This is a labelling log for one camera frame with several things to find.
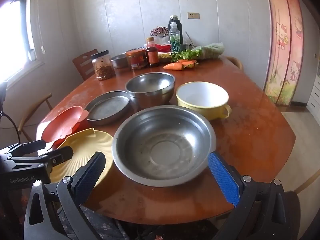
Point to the red food packet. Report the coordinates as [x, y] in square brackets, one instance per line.
[163, 47]

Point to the white cabinet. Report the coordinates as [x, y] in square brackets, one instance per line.
[315, 95]

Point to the yellow food packet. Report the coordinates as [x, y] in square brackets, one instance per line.
[165, 55]

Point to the bundle of green vegetables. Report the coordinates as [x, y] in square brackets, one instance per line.
[200, 51]

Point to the wall socket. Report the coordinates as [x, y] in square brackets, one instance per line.
[193, 15]

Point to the dark floral cloth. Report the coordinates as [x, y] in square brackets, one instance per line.
[105, 226]

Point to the yellow plastic plate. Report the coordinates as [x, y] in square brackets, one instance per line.
[82, 142]

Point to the small steel basin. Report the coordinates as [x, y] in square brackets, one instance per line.
[118, 61]

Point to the window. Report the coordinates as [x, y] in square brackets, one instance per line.
[15, 42]

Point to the decorative flower bunch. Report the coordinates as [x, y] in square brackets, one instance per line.
[158, 31]

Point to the black bottle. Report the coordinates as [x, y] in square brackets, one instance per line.
[175, 18]

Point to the round steel pan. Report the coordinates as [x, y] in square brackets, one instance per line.
[107, 107]

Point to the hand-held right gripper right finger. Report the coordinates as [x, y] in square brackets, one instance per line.
[223, 177]

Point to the large steel bowl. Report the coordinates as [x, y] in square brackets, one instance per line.
[162, 150]

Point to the small grey container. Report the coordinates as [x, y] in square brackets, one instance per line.
[31, 55]

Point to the curved wooden armchair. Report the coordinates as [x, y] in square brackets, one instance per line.
[237, 61]
[45, 98]

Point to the red jar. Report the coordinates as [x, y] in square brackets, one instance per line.
[136, 60]

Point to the pink cartoon sliding door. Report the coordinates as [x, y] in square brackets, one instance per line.
[282, 42]

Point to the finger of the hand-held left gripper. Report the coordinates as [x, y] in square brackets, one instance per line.
[60, 155]
[30, 146]

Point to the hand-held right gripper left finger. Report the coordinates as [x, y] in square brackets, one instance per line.
[90, 177]

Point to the brown sauce bottle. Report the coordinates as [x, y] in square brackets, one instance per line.
[152, 55]

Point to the clear plastic bottle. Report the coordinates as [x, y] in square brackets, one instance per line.
[174, 36]

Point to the brown slatted wooden chair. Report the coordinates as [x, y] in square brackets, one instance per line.
[82, 65]

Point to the glass jar with black lid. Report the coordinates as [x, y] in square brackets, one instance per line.
[103, 67]

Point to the red plastic plate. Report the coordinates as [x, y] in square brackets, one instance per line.
[62, 125]

